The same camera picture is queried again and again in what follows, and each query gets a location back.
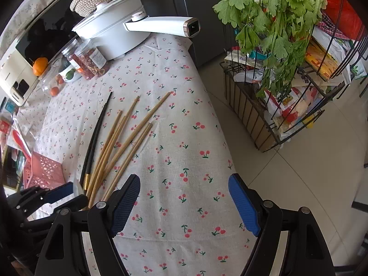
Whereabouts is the white electric pot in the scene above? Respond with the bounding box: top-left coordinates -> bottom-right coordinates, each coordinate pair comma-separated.
72,0 -> 200,61

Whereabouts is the orange fruit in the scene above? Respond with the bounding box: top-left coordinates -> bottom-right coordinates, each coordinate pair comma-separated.
32,57 -> 49,77

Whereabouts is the black chopstick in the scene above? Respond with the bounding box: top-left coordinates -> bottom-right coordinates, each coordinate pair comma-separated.
84,98 -> 112,193
80,91 -> 112,192

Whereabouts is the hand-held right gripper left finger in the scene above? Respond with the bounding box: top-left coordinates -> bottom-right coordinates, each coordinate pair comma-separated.
34,174 -> 141,276

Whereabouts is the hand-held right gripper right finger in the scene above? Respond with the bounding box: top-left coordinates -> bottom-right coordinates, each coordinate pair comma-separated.
228,173 -> 337,276

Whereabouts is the red plastic bag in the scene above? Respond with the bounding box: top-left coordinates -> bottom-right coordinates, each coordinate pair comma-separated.
323,0 -> 367,42

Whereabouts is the glass jar with wooden lid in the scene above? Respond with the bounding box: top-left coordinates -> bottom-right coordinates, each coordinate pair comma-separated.
39,66 -> 67,98

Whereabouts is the floral cloth cover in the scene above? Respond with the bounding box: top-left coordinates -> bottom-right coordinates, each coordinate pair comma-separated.
6,0 -> 94,38

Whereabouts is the green squash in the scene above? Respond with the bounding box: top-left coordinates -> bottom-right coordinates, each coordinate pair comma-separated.
60,58 -> 76,78

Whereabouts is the wooden chopstick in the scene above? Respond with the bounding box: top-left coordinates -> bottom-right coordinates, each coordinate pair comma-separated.
92,90 -> 176,196
86,95 -> 141,207
88,116 -> 127,204
101,122 -> 153,202
85,109 -> 124,196

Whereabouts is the green celery bunch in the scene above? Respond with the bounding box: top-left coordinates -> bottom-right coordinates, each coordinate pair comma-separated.
208,0 -> 329,99

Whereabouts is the black microwave oven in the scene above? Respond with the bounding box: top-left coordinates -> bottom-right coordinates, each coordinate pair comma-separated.
0,0 -> 89,66

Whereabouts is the black wire rack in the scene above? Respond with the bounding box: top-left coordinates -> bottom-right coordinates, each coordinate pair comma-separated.
219,0 -> 368,153

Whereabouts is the clear plastic bag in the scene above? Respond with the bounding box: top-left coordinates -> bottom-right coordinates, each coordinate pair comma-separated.
7,118 -> 36,164

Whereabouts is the pink perforated utensil holder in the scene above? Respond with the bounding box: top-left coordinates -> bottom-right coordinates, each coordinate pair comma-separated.
23,151 -> 69,192

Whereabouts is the dried fruit plastic jar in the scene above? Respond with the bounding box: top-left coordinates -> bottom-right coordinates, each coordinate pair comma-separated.
61,38 -> 95,80
74,41 -> 110,78

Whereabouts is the white air fryer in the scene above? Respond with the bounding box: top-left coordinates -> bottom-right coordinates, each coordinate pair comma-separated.
0,54 -> 40,107

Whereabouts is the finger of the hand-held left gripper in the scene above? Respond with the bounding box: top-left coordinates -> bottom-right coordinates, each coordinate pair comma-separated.
20,182 -> 75,211
31,194 -> 89,228

